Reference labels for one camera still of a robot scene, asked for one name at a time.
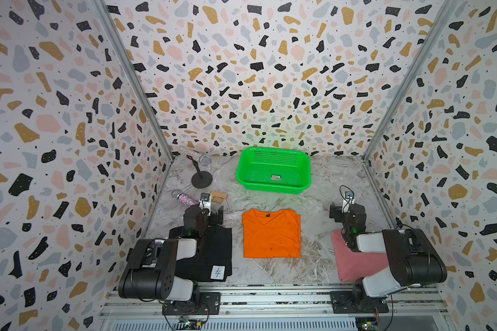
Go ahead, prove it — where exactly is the black t-shirt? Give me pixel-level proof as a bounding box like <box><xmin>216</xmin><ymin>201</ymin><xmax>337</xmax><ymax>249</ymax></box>
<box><xmin>175</xmin><ymin>226</ymin><xmax>233</xmax><ymax>282</ymax></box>

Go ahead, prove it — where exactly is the pink t-shirt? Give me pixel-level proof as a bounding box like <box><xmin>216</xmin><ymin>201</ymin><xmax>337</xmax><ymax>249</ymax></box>
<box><xmin>331</xmin><ymin>230</ymin><xmax>389</xmax><ymax>283</ymax></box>

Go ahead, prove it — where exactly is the orange t-shirt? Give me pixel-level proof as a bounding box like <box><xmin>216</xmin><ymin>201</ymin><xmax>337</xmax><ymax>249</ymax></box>
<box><xmin>242</xmin><ymin>209</ymin><xmax>302</xmax><ymax>259</ymax></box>

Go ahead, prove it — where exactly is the green plastic basket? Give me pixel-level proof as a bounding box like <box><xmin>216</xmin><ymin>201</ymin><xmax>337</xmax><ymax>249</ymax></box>
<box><xmin>236</xmin><ymin>147</ymin><xmax>311</xmax><ymax>194</ymax></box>

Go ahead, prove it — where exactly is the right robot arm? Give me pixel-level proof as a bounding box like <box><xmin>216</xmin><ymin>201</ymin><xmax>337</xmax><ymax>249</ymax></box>
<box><xmin>329</xmin><ymin>200</ymin><xmax>447</xmax><ymax>313</ymax></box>

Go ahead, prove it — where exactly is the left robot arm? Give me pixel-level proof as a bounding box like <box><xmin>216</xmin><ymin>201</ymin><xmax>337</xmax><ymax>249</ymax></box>
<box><xmin>117</xmin><ymin>205</ymin><xmax>232</xmax><ymax>315</ymax></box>

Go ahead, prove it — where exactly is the small cardboard piece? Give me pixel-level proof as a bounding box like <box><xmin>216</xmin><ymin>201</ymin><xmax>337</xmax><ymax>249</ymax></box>
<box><xmin>211</xmin><ymin>191</ymin><xmax>228</xmax><ymax>204</ymax></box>

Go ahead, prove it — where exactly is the glittery purple bottle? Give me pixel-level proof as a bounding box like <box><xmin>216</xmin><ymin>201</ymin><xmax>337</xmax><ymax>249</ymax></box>
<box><xmin>171</xmin><ymin>189</ymin><xmax>200</xmax><ymax>206</ymax></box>

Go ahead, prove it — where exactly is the microphone on black stand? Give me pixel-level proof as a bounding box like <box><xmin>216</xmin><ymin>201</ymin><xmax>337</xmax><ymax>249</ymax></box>
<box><xmin>178</xmin><ymin>147</ymin><xmax>213</xmax><ymax>189</ymax></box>

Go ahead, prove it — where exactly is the left circuit board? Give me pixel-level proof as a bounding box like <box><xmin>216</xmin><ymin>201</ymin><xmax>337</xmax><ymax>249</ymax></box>
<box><xmin>178</xmin><ymin>316</ymin><xmax>204</xmax><ymax>330</ymax></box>

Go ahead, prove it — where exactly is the circuit board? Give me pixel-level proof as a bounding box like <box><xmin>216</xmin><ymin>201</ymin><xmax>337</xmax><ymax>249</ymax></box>
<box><xmin>356</xmin><ymin>317</ymin><xmax>379</xmax><ymax>331</ymax></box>
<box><xmin>178</xmin><ymin>316</ymin><xmax>204</xmax><ymax>330</ymax></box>

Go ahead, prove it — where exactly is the right circuit board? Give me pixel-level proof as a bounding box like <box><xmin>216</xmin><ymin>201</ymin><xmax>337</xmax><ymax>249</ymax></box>
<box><xmin>356</xmin><ymin>317</ymin><xmax>379</xmax><ymax>331</ymax></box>

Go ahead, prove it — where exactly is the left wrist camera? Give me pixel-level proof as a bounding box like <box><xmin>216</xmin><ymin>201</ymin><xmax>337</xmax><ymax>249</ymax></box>
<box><xmin>200</xmin><ymin>193</ymin><xmax>211</xmax><ymax>211</ymax></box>

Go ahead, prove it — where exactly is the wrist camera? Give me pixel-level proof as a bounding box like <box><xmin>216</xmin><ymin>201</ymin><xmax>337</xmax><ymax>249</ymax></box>
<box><xmin>339</xmin><ymin>185</ymin><xmax>355</xmax><ymax>213</ymax></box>
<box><xmin>200</xmin><ymin>193</ymin><xmax>211</xmax><ymax>211</ymax></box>

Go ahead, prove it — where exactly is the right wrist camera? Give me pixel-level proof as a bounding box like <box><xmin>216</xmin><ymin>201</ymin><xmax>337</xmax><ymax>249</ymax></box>
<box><xmin>339</xmin><ymin>185</ymin><xmax>355</xmax><ymax>213</ymax></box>

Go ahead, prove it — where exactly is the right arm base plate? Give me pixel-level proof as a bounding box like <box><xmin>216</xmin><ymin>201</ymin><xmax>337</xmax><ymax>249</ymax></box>
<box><xmin>329</xmin><ymin>291</ymin><xmax>389</xmax><ymax>314</ymax></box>

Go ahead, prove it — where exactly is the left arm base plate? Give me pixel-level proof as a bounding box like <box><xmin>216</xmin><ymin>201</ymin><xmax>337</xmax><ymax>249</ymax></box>
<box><xmin>162</xmin><ymin>292</ymin><xmax>221</xmax><ymax>316</ymax></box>

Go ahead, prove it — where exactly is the aluminium rail frame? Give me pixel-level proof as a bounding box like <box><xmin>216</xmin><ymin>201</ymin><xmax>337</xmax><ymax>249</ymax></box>
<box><xmin>99</xmin><ymin>284</ymin><xmax>456</xmax><ymax>330</ymax></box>

